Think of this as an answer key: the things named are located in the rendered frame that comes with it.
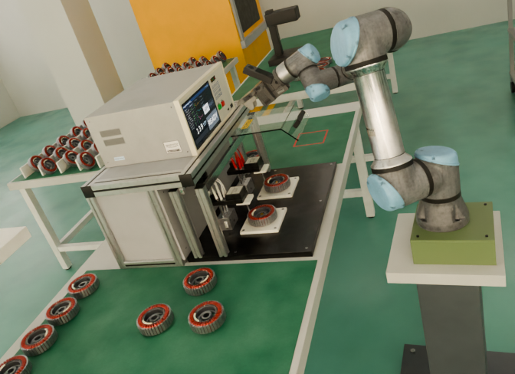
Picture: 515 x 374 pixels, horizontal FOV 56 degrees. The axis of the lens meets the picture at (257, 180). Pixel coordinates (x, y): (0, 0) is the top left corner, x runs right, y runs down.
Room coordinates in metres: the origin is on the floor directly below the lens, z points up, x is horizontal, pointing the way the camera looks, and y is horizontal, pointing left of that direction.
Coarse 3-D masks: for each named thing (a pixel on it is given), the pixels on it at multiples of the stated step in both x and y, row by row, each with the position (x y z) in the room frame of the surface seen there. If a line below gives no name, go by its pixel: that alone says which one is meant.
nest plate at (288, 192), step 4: (292, 180) 1.84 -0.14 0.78; (296, 180) 1.83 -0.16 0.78; (292, 184) 1.80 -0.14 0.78; (296, 184) 1.80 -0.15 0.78; (288, 188) 1.78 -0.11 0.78; (292, 188) 1.77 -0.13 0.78; (260, 192) 1.82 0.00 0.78; (264, 192) 1.80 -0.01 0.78; (268, 192) 1.79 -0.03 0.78; (280, 192) 1.76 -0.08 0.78; (284, 192) 1.75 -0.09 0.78; (288, 192) 1.74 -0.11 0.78; (292, 192) 1.74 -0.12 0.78; (260, 196) 1.78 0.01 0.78; (264, 196) 1.77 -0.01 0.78; (268, 196) 1.76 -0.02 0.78; (272, 196) 1.75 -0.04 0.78; (276, 196) 1.75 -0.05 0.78; (280, 196) 1.74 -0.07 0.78; (284, 196) 1.73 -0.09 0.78; (288, 196) 1.73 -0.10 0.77
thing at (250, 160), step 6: (258, 156) 1.86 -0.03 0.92; (246, 162) 1.84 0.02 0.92; (252, 162) 1.82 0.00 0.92; (258, 162) 1.82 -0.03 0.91; (234, 168) 1.88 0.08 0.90; (246, 168) 1.83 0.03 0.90; (252, 168) 1.82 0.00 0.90; (258, 168) 1.80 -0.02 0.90; (264, 168) 1.82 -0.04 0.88; (228, 174) 1.86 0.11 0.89; (234, 174) 1.85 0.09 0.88; (240, 174) 1.87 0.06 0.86; (240, 180) 1.85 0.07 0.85
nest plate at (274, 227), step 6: (282, 210) 1.62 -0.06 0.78; (282, 216) 1.58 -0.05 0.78; (246, 222) 1.61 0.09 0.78; (276, 222) 1.55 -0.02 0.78; (246, 228) 1.57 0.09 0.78; (252, 228) 1.55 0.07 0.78; (258, 228) 1.54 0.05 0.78; (264, 228) 1.53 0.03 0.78; (270, 228) 1.52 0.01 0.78; (276, 228) 1.51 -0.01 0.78; (246, 234) 1.55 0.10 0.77
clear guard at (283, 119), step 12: (276, 108) 1.97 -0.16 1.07; (288, 108) 1.92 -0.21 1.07; (252, 120) 1.90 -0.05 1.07; (264, 120) 1.86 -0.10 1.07; (276, 120) 1.82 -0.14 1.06; (288, 120) 1.80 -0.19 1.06; (240, 132) 1.81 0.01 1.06; (252, 132) 1.77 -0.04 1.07; (264, 132) 1.75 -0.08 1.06; (288, 132) 1.72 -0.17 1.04; (300, 132) 1.76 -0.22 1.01
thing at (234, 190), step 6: (234, 186) 1.66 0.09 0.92; (240, 186) 1.64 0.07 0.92; (228, 192) 1.62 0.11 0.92; (234, 192) 1.61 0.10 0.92; (240, 192) 1.59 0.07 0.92; (246, 192) 1.63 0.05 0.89; (228, 198) 1.60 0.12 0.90; (234, 198) 1.60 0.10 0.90; (240, 198) 1.59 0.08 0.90; (246, 198) 1.61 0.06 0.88; (216, 204) 1.62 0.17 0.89; (222, 204) 1.61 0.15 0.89; (228, 204) 1.60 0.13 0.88; (240, 204) 1.59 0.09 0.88; (246, 204) 1.58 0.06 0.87; (222, 210) 1.63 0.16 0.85; (222, 216) 1.63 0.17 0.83
